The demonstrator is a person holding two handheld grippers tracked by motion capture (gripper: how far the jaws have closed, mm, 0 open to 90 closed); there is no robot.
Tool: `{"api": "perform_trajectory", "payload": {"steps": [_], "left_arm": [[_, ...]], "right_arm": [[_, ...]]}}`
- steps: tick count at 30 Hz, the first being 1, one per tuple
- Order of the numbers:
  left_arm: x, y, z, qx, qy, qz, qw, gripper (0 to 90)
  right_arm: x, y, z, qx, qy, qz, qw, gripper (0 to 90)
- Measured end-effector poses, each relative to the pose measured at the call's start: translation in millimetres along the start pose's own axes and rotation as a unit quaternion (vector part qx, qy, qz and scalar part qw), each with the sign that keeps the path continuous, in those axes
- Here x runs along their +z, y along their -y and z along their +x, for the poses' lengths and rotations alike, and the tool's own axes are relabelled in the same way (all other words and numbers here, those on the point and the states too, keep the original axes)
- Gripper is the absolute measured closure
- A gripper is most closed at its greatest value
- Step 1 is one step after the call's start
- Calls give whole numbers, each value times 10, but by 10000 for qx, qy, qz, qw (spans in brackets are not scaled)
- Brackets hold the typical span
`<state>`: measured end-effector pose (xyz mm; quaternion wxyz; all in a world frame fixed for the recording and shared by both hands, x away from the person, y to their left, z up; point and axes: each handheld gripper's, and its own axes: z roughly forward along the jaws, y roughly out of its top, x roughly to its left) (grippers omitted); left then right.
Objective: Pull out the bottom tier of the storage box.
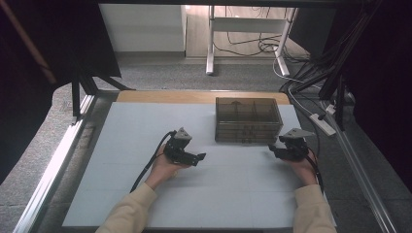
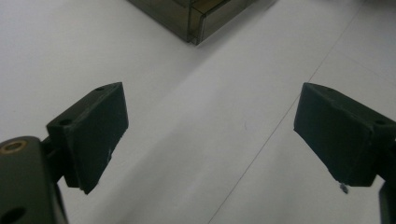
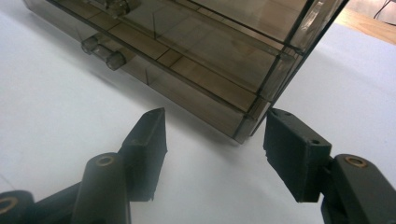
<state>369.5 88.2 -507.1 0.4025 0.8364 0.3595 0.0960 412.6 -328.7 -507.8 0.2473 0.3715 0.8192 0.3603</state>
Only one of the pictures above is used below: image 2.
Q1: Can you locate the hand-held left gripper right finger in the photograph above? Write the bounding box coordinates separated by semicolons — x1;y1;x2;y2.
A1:
292;81;396;188

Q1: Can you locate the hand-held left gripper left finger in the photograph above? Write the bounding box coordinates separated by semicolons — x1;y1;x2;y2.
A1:
46;81;130;196

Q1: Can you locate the smoky transparent drawer box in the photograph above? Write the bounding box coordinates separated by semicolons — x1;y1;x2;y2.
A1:
126;0;260;47

